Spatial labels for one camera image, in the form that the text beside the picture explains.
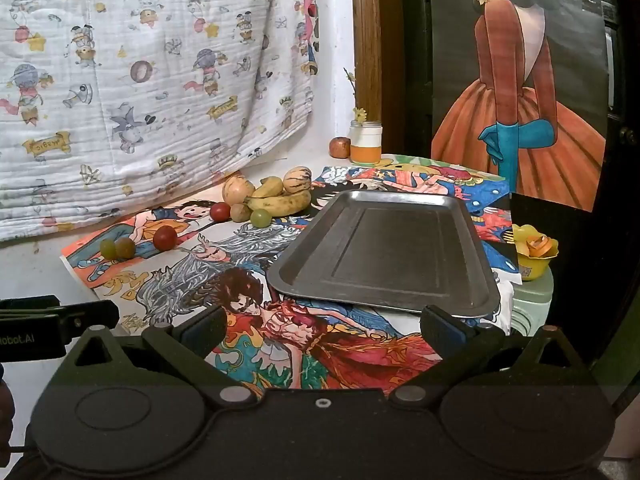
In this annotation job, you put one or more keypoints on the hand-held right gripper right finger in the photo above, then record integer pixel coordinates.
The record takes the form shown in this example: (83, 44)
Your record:
(440, 331)

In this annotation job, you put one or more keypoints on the round door knob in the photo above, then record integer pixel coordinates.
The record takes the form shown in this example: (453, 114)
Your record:
(628, 136)

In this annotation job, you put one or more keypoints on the brown kiwi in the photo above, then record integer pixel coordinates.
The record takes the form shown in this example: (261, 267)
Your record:
(240, 212)

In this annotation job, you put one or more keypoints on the wall poster orange dress figure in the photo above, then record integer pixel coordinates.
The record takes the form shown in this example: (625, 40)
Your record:
(520, 125)

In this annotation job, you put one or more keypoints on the brown wooden door frame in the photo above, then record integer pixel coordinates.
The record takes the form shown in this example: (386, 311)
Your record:
(367, 50)

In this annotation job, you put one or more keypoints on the white cartoon printed blanket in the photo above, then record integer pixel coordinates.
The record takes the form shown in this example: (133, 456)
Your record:
(125, 85)

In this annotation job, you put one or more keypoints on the striped yellow pepino melon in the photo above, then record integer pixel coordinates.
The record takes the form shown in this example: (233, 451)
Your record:
(298, 180)
(238, 190)

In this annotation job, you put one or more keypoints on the tan round fruit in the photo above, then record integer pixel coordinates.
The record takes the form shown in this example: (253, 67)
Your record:
(126, 248)

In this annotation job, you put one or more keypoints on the white and orange jar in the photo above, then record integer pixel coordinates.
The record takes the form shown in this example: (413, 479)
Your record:
(365, 142)

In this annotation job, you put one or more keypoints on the large yellow banana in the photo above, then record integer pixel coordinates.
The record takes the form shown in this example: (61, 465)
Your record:
(280, 204)

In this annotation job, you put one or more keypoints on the small red grape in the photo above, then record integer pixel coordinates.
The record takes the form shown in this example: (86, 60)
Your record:
(219, 211)

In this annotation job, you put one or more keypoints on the grey-haired anime warriors poster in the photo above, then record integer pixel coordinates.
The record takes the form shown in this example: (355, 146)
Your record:
(235, 270)

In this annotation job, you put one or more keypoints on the small yellow banana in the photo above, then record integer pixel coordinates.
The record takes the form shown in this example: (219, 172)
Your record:
(269, 186)

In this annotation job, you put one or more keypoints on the green grape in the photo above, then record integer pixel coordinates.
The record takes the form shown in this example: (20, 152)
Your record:
(107, 248)
(260, 218)

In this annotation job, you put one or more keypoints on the metal tray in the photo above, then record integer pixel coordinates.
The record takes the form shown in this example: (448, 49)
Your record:
(390, 250)

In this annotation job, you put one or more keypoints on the pale green plastic stool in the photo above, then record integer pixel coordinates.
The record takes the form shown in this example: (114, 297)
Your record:
(532, 300)

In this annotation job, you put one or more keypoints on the red tomato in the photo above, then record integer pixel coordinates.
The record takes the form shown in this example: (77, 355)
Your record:
(164, 238)

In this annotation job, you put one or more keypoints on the small red apple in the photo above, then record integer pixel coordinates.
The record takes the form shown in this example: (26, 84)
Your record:
(339, 147)

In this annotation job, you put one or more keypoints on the dried yellow flowers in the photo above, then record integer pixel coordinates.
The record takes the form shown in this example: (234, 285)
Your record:
(356, 105)

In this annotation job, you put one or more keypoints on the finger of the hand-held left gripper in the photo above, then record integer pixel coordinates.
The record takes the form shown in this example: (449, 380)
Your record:
(90, 317)

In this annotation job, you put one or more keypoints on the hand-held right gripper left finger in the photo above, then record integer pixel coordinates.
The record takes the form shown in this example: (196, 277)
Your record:
(206, 331)

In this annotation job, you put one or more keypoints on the yellow bowl with paper flowers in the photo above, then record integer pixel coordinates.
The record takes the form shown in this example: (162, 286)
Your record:
(534, 252)

